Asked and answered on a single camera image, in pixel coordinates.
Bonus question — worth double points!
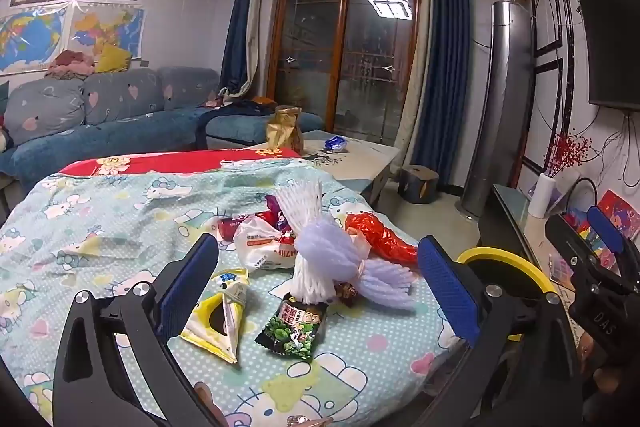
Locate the country map poster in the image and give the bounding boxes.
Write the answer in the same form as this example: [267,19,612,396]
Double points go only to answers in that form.
[67,7,146,62]

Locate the small brown candy wrapper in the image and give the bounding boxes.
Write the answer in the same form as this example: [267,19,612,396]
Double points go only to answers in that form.
[334,282,360,308]

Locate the world map poster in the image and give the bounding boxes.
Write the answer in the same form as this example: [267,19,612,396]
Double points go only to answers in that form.
[0,7,68,72]

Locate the yellow round bin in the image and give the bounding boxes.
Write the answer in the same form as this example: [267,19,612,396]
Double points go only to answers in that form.
[456,247,557,348]

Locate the light blue cartoon printed blanket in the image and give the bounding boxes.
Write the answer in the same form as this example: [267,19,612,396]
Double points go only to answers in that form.
[0,157,471,427]

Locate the blue curtain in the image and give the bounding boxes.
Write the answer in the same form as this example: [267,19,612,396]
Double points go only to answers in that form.
[410,0,476,195]
[220,0,258,95]

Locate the grey heart patterned cushion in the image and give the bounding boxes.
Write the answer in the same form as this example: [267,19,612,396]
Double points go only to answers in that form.
[82,69,166,125]
[160,67,221,110]
[5,77,86,145]

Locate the wall television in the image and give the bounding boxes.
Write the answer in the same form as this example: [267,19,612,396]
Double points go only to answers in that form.
[570,0,640,110]

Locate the black wire loop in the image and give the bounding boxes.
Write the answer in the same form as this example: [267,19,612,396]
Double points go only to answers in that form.
[555,177,598,218]

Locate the pink cloth pile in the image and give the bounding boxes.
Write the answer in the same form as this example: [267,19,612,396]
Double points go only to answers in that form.
[47,51,96,80]

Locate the silver tower air conditioner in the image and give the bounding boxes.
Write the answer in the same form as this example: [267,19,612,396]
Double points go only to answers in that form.
[460,0,536,220]

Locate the red berry branch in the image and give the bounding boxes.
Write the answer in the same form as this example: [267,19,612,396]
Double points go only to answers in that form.
[542,132,593,180]

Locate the person's left hand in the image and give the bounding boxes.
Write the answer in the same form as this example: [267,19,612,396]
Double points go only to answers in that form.
[192,382,226,427]

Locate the glass top television stand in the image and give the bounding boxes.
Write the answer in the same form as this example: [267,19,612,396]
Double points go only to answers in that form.
[477,184,640,323]

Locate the white foam net wrap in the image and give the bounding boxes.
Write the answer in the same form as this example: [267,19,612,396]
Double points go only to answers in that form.
[294,214,416,313]

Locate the black green snack packet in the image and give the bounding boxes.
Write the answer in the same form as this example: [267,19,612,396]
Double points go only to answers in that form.
[255,292,328,362]

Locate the purple foil wrapper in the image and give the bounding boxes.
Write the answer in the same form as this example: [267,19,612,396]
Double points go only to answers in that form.
[262,194,291,233]

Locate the dark clothing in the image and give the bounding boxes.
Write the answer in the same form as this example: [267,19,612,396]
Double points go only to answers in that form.
[220,99,276,118]

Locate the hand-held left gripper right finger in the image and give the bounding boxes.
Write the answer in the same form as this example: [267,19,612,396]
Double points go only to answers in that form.
[416,235,583,427]

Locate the wooden glass sliding door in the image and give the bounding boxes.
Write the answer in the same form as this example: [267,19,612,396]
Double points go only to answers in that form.
[267,0,423,142]

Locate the wall cable bundle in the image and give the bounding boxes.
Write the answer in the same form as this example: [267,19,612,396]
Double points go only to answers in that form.
[597,112,640,188]

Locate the white foam fruit net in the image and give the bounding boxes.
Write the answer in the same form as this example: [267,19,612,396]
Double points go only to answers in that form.
[275,179,332,305]

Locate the grey coffee table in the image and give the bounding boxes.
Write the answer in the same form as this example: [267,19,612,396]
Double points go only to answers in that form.
[245,129,401,208]

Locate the dark blue low stool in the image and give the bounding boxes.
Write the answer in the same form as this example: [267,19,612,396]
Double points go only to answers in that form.
[398,165,440,204]

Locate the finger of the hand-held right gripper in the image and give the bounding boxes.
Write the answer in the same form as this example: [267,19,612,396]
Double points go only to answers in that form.
[545,214,601,280]
[587,206,640,293]

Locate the red printed blanket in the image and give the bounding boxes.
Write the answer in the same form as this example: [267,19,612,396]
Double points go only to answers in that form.
[57,147,303,178]

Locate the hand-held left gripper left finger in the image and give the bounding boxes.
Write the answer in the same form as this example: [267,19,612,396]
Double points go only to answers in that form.
[52,233,221,427]

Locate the red packet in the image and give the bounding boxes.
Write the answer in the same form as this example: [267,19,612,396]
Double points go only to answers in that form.
[217,216,251,240]

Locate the beige curtain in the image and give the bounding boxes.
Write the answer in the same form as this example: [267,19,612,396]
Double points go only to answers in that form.
[240,0,273,98]
[395,0,436,158]

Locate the white plastic bag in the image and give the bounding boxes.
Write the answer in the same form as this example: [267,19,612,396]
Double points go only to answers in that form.
[232,215,301,273]

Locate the red plastic wrapper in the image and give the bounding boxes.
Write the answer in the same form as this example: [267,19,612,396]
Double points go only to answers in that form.
[345,213,420,264]

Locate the golden paper bag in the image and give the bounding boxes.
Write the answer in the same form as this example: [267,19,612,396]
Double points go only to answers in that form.
[265,105,304,152]

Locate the colourful figure painting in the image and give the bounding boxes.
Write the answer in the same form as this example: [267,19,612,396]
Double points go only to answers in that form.
[575,189,640,270]

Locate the blue sofa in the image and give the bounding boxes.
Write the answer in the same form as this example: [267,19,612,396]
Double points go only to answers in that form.
[0,67,326,208]

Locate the yellow triangular wrapper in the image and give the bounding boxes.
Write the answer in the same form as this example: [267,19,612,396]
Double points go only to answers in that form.
[180,268,250,365]

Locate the yellow pillow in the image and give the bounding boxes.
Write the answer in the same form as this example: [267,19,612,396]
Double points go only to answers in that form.
[95,44,132,72]

